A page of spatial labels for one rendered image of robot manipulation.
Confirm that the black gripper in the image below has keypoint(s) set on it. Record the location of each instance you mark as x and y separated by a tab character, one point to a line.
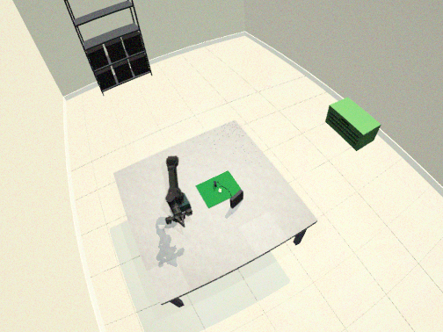
177	213

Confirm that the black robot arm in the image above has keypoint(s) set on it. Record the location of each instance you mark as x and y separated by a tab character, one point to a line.
175	197

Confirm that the green circuit board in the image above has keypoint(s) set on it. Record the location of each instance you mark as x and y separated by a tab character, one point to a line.
213	196

